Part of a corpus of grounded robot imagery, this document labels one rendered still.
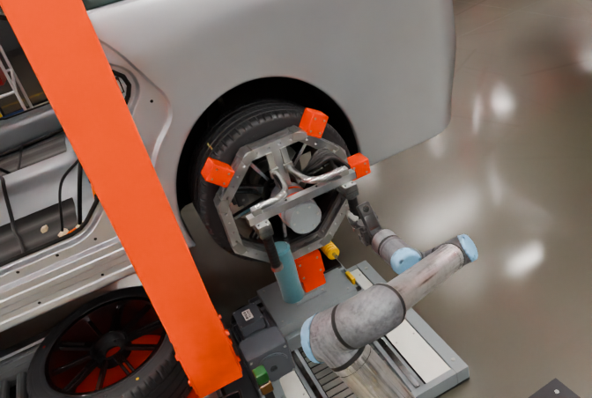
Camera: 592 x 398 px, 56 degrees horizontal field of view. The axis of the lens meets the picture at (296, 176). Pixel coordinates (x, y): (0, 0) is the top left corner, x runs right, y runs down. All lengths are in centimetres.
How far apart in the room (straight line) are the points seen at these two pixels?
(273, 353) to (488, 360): 92
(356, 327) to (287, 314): 126
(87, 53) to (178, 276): 69
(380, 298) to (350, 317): 9
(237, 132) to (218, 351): 77
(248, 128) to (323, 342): 94
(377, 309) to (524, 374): 128
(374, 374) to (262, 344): 86
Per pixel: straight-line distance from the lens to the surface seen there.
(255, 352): 223
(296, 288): 220
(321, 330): 140
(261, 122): 206
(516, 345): 263
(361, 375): 146
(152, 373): 221
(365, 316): 134
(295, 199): 191
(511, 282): 290
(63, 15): 138
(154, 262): 164
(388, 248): 182
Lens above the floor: 201
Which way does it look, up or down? 30 degrees down
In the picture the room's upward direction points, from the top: 15 degrees counter-clockwise
